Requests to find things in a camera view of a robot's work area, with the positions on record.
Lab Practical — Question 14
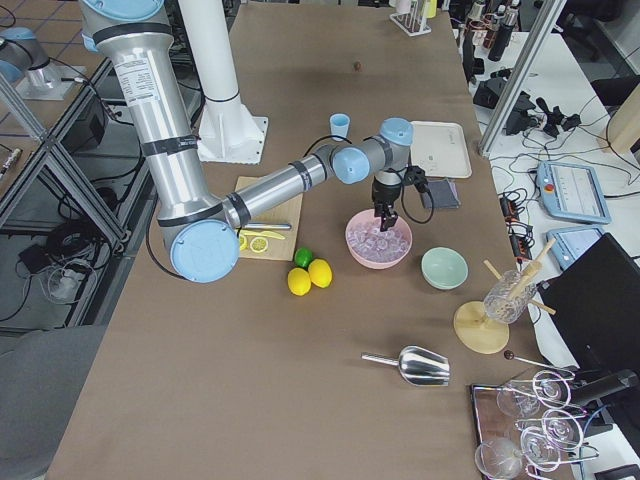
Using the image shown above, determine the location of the yellow lemon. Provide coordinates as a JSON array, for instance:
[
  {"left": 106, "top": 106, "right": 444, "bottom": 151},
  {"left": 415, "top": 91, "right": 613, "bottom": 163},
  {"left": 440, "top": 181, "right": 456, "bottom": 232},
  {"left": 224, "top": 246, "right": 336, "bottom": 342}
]
[
  {"left": 307, "top": 258, "right": 333, "bottom": 288},
  {"left": 287, "top": 267, "right": 312, "bottom": 296}
]

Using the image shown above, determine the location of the lemon half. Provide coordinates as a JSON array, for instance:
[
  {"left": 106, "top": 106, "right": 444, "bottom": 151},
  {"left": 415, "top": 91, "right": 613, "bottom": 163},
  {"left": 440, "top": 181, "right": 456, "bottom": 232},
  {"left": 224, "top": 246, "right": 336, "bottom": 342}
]
[
  {"left": 249, "top": 236, "right": 269, "bottom": 254},
  {"left": 239, "top": 234, "right": 250, "bottom": 251}
]

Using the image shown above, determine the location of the grey folded cloth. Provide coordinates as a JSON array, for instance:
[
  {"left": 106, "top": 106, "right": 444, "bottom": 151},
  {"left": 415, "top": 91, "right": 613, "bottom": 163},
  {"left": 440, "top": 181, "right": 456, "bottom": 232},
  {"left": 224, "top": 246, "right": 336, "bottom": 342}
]
[{"left": 421, "top": 178, "right": 460, "bottom": 210}]

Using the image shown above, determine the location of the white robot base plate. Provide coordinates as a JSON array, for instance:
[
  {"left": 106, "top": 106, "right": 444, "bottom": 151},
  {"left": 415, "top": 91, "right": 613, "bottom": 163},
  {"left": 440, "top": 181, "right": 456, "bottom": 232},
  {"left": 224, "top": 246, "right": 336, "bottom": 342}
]
[{"left": 198, "top": 100, "right": 269, "bottom": 165}]

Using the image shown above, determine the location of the wine glass middle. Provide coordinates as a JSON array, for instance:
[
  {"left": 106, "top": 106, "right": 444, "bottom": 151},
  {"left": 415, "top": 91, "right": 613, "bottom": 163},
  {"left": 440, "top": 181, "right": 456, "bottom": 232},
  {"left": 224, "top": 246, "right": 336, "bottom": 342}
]
[{"left": 515, "top": 409, "right": 584, "bottom": 451}]

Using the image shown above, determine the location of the cream rabbit tray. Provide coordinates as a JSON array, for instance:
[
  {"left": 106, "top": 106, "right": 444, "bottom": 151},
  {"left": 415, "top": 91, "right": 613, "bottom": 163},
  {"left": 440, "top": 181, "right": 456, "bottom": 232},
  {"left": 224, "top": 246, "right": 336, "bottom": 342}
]
[{"left": 411, "top": 120, "right": 472, "bottom": 179}]

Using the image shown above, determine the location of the white wire cup rack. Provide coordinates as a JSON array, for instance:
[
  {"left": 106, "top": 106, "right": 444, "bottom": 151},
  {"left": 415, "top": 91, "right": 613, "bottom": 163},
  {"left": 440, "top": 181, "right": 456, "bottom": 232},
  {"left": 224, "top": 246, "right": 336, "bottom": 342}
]
[{"left": 390, "top": 0, "right": 431, "bottom": 37}]

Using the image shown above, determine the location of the wooden cup stand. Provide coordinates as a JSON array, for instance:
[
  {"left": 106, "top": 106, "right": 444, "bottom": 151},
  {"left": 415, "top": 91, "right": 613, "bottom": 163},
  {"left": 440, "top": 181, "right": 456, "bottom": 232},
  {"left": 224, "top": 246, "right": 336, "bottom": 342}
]
[{"left": 453, "top": 239, "right": 555, "bottom": 354}]

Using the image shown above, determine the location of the pile of clear ice cubes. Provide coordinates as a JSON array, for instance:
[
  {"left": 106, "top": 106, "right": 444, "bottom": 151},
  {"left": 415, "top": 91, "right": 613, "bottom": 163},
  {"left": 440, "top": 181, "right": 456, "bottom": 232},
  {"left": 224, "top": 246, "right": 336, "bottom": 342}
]
[{"left": 347, "top": 217, "right": 411, "bottom": 263}]

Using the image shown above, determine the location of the white cup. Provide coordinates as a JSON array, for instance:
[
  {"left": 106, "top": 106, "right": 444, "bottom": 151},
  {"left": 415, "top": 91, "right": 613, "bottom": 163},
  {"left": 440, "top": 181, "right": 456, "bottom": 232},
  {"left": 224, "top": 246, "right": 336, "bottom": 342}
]
[{"left": 395, "top": 0, "right": 411, "bottom": 15}]

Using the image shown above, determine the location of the green lime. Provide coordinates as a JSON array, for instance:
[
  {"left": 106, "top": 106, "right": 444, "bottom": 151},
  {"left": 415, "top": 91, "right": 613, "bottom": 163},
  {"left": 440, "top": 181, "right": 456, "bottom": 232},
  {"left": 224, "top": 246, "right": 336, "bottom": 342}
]
[{"left": 294, "top": 247, "right": 314, "bottom": 269}]

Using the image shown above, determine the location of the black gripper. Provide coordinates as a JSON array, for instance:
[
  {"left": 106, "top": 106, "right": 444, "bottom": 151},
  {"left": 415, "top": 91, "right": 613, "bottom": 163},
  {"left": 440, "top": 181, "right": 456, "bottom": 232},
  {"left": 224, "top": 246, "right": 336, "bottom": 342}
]
[{"left": 371, "top": 172, "right": 402, "bottom": 231}]

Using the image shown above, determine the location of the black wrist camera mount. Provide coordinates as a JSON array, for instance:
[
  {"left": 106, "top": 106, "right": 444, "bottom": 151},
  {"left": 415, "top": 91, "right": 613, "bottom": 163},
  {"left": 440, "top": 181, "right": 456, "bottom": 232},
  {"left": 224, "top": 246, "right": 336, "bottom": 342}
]
[{"left": 403, "top": 165, "right": 428, "bottom": 194}]

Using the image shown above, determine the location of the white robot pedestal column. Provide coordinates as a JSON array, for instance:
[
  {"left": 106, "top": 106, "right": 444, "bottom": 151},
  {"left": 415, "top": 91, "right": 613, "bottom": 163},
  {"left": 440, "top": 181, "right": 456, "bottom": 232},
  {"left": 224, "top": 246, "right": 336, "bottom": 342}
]
[{"left": 179, "top": 0, "right": 239, "bottom": 103}]

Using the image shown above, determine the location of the wine glass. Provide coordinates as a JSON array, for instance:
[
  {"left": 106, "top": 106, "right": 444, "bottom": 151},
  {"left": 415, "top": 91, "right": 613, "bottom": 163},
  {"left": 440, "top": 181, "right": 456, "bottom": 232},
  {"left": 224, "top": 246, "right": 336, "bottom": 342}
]
[
  {"left": 515, "top": 409, "right": 584, "bottom": 451},
  {"left": 474, "top": 427, "right": 561, "bottom": 479},
  {"left": 496, "top": 370, "right": 571, "bottom": 418}
]

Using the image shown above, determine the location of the yellow plastic knife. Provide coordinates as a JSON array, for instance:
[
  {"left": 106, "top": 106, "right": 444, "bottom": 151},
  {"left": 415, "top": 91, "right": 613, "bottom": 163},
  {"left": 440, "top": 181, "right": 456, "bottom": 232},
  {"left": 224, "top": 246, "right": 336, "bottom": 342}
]
[{"left": 240, "top": 229, "right": 287, "bottom": 240}]

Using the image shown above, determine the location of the lower yellow lemon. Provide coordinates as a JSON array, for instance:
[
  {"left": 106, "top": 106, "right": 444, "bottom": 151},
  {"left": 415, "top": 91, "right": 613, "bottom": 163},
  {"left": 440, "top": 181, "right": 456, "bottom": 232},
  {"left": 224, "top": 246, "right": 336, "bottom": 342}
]
[{"left": 287, "top": 267, "right": 312, "bottom": 296}]

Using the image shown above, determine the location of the pink bowl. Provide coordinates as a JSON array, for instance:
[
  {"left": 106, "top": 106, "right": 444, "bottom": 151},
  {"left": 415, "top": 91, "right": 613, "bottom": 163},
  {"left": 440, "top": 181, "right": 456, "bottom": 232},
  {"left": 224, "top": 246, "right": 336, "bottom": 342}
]
[{"left": 345, "top": 210, "right": 415, "bottom": 270}]

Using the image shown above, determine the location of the black glass rack tray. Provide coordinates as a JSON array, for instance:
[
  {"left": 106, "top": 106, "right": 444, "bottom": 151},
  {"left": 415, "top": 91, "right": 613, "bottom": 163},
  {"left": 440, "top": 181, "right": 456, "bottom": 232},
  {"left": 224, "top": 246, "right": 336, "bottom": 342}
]
[{"left": 470, "top": 385, "right": 600, "bottom": 479}]

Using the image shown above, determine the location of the wine glass upper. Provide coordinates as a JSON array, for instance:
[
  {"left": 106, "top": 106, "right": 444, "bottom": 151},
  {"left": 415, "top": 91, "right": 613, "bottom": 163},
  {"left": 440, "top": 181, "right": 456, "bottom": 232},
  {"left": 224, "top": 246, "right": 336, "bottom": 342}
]
[{"left": 496, "top": 370, "right": 571, "bottom": 418}]

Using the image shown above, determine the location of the upper yellow lemon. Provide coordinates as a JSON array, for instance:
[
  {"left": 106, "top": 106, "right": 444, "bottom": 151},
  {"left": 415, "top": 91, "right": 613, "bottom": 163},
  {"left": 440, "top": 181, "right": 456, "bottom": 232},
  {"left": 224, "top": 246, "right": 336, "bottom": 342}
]
[{"left": 307, "top": 258, "right": 333, "bottom": 288}]

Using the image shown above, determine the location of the steel ice scoop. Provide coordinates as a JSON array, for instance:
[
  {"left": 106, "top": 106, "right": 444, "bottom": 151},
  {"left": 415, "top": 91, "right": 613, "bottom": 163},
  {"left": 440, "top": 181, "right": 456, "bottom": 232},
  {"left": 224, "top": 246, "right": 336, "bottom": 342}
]
[{"left": 361, "top": 345, "right": 451, "bottom": 386}]

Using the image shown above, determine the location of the blue cup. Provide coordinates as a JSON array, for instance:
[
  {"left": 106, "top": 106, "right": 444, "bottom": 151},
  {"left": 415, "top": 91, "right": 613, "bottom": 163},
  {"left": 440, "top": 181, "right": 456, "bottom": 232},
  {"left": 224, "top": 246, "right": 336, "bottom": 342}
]
[{"left": 329, "top": 113, "right": 351, "bottom": 141}]

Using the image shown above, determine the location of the green bowl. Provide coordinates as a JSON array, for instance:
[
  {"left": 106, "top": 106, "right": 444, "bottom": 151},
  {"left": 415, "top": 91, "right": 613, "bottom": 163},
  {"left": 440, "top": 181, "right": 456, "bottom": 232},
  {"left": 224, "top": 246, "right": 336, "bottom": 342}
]
[{"left": 421, "top": 247, "right": 469, "bottom": 290}]

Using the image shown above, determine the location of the wine glass near front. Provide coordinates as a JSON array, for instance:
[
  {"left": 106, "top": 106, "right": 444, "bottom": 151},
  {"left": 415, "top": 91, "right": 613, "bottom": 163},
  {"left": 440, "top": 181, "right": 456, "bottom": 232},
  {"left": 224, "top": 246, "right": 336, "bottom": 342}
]
[{"left": 474, "top": 427, "right": 561, "bottom": 479}]

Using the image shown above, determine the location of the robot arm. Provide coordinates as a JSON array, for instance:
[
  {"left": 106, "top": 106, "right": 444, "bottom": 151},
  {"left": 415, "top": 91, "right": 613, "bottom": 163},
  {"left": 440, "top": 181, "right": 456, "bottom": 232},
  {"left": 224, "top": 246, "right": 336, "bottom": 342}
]
[{"left": 81, "top": 1, "right": 413, "bottom": 283}]

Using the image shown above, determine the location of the lower lemon half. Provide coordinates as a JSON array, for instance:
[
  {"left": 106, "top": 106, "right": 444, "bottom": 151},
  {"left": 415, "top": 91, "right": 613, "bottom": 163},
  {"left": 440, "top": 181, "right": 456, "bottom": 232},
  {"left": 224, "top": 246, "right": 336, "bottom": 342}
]
[{"left": 239, "top": 234, "right": 250, "bottom": 251}]

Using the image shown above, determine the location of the yellow-green cup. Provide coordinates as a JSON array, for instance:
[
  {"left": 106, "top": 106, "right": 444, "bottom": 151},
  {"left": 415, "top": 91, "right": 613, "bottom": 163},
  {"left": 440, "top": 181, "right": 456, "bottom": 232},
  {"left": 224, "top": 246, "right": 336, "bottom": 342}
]
[{"left": 423, "top": 0, "right": 438, "bottom": 19}]

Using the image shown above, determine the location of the blue teach pendant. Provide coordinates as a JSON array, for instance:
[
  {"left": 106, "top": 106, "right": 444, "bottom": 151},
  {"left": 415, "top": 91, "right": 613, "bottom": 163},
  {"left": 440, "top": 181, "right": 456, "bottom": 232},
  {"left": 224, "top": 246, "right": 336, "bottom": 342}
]
[{"left": 536, "top": 161, "right": 611, "bottom": 225}]

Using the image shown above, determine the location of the upper lemon half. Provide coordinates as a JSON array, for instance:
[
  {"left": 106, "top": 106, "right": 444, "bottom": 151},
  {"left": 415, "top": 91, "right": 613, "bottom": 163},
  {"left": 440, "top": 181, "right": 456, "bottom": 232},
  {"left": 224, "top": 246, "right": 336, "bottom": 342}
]
[{"left": 249, "top": 236, "right": 269, "bottom": 254}]

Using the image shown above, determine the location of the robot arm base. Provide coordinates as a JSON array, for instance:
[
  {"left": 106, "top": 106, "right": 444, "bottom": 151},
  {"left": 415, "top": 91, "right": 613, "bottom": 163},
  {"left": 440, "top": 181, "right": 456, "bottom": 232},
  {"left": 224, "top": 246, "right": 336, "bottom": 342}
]
[{"left": 1, "top": 27, "right": 73, "bottom": 101}]

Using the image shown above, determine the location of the clear glass on stand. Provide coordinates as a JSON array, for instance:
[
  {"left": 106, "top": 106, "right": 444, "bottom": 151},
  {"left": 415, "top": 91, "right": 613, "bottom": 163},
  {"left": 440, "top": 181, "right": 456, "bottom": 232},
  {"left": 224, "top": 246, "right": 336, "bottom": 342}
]
[{"left": 483, "top": 270, "right": 536, "bottom": 324}]

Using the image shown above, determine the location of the wooden cutting board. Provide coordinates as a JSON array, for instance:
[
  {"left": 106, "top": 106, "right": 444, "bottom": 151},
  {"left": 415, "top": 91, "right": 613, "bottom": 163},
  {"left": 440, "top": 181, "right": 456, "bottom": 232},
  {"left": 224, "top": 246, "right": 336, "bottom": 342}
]
[{"left": 239, "top": 194, "right": 303, "bottom": 261}]

